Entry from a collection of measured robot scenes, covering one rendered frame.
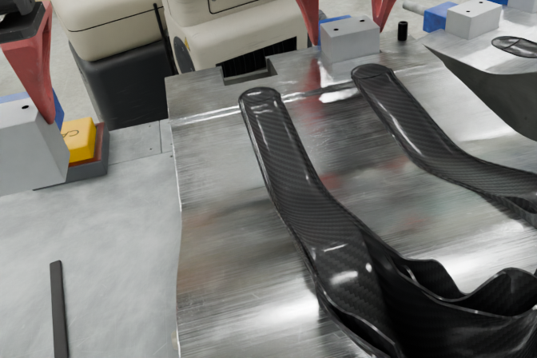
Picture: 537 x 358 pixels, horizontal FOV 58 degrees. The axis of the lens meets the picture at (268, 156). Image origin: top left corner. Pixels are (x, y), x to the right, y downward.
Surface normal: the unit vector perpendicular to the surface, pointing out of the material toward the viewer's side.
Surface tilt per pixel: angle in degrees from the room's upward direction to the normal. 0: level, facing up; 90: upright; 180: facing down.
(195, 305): 11
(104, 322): 0
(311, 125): 4
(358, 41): 90
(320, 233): 27
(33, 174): 91
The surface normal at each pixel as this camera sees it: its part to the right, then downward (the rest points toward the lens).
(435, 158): -0.18, -0.86
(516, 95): -0.86, 0.38
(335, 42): 0.22, 0.58
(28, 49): 0.24, 0.83
